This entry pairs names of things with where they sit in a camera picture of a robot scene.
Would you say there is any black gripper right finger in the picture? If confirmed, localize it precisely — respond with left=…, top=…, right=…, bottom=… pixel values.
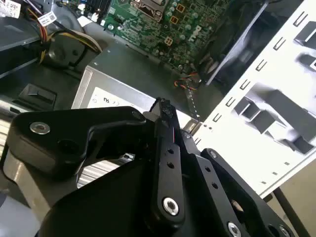
left=175, top=108, right=298, bottom=237

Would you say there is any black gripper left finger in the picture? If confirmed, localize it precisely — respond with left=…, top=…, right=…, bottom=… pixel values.
left=1, top=97, right=187, bottom=228

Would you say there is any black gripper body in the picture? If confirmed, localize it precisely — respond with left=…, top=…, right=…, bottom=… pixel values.
left=38, top=159, right=224, bottom=237

